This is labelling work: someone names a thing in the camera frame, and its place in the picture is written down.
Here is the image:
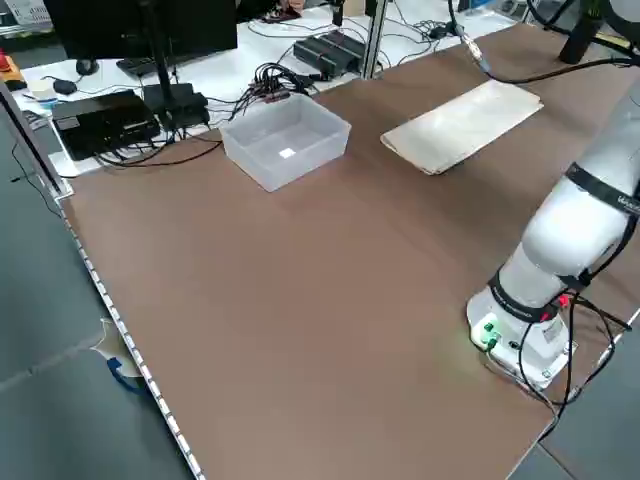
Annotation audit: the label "cream tablecloth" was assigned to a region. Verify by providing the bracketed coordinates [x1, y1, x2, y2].
[379, 79, 545, 176]

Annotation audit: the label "clear plastic box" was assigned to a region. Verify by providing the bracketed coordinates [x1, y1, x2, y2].
[219, 93, 353, 193]

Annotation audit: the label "black finned electronics box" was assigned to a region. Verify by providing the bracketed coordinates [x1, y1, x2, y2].
[292, 29, 370, 81]

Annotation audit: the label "black flat computer box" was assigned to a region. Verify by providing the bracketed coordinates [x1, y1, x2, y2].
[51, 91, 162, 162]

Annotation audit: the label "usb hub with plugs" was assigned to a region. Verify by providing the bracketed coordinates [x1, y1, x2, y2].
[249, 85, 292, 105]

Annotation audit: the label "white blue floor scrap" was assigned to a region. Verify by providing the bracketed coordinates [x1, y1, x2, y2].
[91, 318, 147, 396]

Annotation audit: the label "black computer monitor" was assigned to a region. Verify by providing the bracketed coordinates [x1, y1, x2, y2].
[43, 0, 239, 129]

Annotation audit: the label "red emergency stop button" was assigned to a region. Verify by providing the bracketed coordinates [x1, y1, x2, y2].
[0, 51, 24, 92]

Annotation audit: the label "aluminium camera post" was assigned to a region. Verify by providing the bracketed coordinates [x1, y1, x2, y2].
[360, 0, 390, 80]

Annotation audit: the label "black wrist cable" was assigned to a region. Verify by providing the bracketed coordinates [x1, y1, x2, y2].
[525, 0, 576, 36]
[446, 0, 640, 85]

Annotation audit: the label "black base cable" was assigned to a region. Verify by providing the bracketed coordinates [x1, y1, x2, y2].
[517, 269, 634, 409]

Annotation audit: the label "aluminium frame rail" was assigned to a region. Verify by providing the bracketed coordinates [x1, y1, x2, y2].
[0, 79, 74, 201]

